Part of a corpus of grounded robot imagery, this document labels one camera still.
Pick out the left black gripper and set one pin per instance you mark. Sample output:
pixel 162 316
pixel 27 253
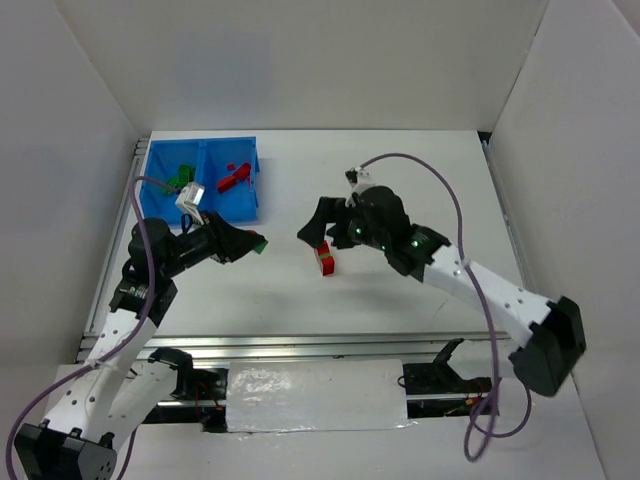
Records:
pixel 215 238

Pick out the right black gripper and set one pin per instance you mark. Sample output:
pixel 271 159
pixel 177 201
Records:
pixel 338 220

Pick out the green 2x2 tall lego brick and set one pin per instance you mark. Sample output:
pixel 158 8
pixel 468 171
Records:
pixel 260 247

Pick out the red green lego tower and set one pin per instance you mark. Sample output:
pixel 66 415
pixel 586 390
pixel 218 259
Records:
pixel 325 259

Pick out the green 2x4 lego plate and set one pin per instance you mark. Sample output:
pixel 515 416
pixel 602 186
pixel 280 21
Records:
pixel 172 186

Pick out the dark green 2x2 lego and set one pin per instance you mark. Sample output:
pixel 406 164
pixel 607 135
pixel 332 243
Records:
pixel 186 173

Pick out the red 2x4 lego brick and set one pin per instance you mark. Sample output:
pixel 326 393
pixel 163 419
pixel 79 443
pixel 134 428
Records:
pixel 243 172

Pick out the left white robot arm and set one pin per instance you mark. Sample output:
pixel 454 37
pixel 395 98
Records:
pixel 103 402

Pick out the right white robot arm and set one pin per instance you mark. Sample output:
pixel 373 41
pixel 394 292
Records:
pixel 548 335

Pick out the blue two-compartment bin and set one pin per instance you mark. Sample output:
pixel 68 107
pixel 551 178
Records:
pixel 210 157

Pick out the white foil-covered panel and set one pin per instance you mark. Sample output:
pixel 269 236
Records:
pixel 336 395

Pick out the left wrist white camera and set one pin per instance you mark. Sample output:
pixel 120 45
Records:
pixel 188 200

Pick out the wrist white camera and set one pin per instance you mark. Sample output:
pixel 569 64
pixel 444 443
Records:
pixel 359 180
pixel 188 200

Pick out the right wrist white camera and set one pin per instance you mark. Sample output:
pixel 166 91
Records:
pixel 359 180

